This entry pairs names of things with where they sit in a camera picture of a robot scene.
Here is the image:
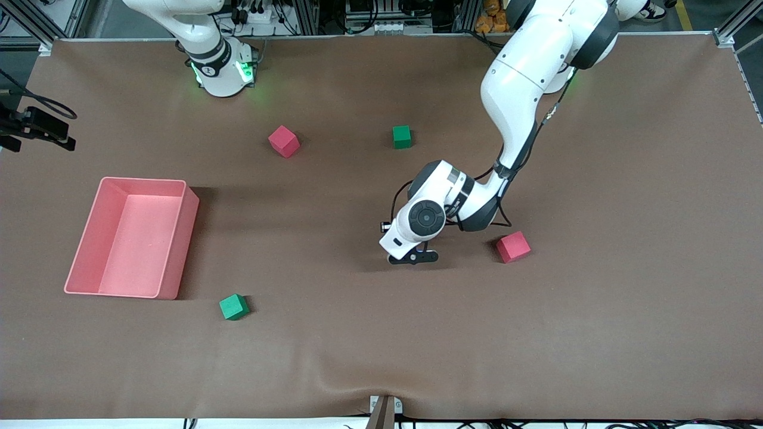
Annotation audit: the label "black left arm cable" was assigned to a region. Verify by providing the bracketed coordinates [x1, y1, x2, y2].
[380, 66, 580, 233]

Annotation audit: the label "orange snack bags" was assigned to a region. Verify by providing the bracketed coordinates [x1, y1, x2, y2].
[475, 0, 508, 34]

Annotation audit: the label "metal table edge bracket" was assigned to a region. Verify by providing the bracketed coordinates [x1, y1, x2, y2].
[365, 394, 404, 429]

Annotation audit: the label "white terminal block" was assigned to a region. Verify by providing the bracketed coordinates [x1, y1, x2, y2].
[372, 20, 435, 35]

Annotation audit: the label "aluminium frame post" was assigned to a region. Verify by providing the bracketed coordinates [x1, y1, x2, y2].
[291, 0, 321, 36]

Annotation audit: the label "brown table mat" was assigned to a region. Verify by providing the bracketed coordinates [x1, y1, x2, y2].
[0, 33, 763, 421]

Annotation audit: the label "red foam cube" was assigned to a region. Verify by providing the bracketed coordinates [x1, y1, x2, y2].
[495, 231, 532, 264]
[268, 125, 300, 159]

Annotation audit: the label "pink plastic bin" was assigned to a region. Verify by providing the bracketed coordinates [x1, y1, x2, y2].
[64, 176, 200, 300]

